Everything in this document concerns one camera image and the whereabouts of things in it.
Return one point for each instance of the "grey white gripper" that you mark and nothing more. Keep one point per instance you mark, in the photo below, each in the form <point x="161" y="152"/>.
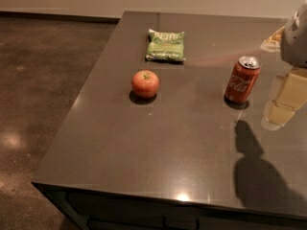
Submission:
<point x="295" y="45"/>

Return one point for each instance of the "red coke can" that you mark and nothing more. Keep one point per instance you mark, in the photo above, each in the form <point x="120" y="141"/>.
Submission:
<point x="243" y="77"/>

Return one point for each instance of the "green jalapeno chip bag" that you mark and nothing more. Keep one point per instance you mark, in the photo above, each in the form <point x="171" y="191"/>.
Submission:
<point x="165" y="46"/>

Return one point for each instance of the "red apple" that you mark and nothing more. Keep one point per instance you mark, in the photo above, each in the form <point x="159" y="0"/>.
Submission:
<point x="145" y="84"/>

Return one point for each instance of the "dark cabinet under counter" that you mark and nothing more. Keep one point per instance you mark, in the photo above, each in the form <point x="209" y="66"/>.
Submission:
<point x="94" y="210"/>

